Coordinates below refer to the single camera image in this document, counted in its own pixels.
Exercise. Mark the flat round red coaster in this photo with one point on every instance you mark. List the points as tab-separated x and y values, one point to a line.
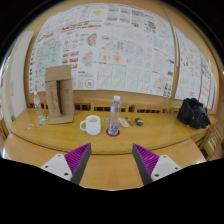
108	134

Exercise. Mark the round colourful sticker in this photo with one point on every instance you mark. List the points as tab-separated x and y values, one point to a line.
30	127

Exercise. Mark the red-labelled clear water bottle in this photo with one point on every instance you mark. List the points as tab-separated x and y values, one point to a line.
38	106

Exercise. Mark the brown cardboard box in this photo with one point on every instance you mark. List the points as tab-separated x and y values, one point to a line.
53	100

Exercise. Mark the white ceramic mug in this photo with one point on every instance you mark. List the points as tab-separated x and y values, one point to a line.
91	126

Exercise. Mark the large map and diagram poster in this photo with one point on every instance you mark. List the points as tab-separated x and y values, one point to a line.
116	50

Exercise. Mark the black and yellow tape measure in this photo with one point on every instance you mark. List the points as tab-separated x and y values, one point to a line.
139	121

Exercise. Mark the dark pen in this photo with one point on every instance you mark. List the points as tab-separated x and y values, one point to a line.
129	121

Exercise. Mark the small blue white sticker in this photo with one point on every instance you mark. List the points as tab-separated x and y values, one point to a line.
106	120

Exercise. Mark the clear white-capped water bottle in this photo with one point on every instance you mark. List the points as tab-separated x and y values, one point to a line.
114	113

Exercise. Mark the black bag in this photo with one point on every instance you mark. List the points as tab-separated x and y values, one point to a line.
193	115

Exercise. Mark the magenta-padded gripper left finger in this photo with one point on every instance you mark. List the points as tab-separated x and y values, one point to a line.
71	160

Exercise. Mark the narrow diagram wall poster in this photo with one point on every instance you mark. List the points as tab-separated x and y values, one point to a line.
193	73

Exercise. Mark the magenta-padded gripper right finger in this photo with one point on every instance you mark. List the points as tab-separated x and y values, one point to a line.
150	160

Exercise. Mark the wooden chair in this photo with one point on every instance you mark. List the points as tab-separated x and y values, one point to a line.
211	141

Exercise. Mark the small white remote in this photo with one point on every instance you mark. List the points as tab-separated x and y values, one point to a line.
124	122

